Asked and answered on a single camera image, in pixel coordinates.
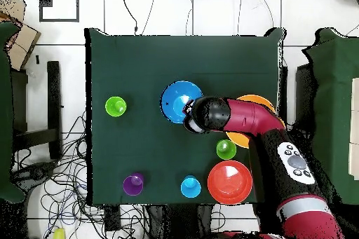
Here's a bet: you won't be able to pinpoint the large blue bowl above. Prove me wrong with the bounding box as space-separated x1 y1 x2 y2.
160 80 204 125

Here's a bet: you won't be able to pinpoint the red-orange bowl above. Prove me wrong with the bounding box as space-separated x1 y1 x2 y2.
207 159 253 205

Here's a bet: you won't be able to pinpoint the dark green tablecloth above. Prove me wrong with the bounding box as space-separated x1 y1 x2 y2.
84 27 287 205

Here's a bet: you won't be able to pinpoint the smooth green cup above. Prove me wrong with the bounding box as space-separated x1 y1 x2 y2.
215 139 237 161

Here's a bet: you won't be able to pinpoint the large yellow-orange bowl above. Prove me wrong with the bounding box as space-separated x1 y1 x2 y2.
225 94 286 149

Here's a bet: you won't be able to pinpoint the ridged green cup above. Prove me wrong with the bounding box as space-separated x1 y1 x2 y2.
104 96 128 118

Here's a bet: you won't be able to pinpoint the light blue cup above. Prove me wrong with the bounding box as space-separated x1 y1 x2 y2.
179 175 202 198

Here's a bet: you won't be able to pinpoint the purple cup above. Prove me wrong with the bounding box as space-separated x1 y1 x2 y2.
122 172 145 197

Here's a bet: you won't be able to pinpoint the black equipment cabinet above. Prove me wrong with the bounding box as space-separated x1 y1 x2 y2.
294 63 318 133

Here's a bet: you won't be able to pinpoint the green cloth side table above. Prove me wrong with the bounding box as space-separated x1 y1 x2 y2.
302 27 359 212
0 21 26 203

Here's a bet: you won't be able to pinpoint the grey black stand base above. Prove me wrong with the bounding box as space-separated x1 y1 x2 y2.
12 160 58 192

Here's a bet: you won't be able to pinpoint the white boxes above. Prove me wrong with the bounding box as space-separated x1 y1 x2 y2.
348 77 359 181

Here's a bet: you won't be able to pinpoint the cardboard box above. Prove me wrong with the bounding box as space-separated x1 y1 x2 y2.
0 0 41 71

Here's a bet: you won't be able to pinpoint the small yellow object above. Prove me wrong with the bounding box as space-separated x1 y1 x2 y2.
52 226 67 239

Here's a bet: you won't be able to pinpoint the black floor cable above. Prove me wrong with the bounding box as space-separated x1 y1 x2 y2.
118 0 139 36

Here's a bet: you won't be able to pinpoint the black stand frame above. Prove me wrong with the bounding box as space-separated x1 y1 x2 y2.
11 60 63 161
278 65 289 128

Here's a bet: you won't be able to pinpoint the black square floor frame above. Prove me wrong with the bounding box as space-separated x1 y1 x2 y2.
38 0 80 23

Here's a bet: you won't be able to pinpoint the tangle of floor cables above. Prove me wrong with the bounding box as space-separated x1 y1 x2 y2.
11 109 169 239

